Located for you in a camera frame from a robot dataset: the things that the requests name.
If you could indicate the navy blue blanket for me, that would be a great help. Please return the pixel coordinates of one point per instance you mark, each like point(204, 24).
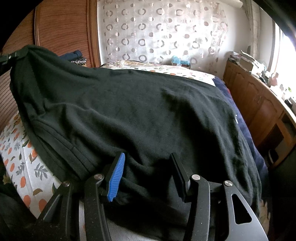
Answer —
point(258, 159)

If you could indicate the floral bed quilt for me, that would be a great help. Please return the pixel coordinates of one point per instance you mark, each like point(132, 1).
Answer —
point(164, 69)

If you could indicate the folded medallion-patterned garment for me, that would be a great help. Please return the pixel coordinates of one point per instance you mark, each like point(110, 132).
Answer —
point(80, 61)

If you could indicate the stack of papers and books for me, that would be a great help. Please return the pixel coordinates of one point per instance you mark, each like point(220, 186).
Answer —
point(248, 63)

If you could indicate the orange-print white garment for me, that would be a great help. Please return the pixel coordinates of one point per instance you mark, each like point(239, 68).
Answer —
point(34, 182)

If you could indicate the wooden sideboard cabinet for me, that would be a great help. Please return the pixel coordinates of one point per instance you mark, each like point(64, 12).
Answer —
point(269, 120)

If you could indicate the pink figurine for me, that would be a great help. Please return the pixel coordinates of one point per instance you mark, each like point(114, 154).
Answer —
point(273, 80)

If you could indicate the wooden louvered wardrobe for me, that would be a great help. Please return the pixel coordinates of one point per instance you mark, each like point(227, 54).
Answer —
point(60, 26)

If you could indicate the circle-patterned sheer curtain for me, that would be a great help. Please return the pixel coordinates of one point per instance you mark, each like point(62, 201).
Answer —
point(159, 31)

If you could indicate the rolled patterned window curtain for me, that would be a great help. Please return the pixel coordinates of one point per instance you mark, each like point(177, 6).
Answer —
point(253, 14)

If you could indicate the black Superman t-shirt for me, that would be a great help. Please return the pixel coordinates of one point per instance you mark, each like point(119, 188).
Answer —
point(79, 118)

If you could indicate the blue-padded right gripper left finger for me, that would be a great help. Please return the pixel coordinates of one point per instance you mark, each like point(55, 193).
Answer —
point(114, 176)

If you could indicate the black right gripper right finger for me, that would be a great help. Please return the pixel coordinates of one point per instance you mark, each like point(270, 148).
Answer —
point(180, 177)

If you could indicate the blue tissue box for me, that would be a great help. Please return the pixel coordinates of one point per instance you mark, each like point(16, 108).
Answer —
point(176, 61)

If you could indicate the window with white frame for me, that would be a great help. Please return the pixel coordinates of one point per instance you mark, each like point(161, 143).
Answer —
point(283, 61)

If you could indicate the folded navy garment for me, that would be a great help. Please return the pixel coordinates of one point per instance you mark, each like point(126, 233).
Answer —
point(71, 56)

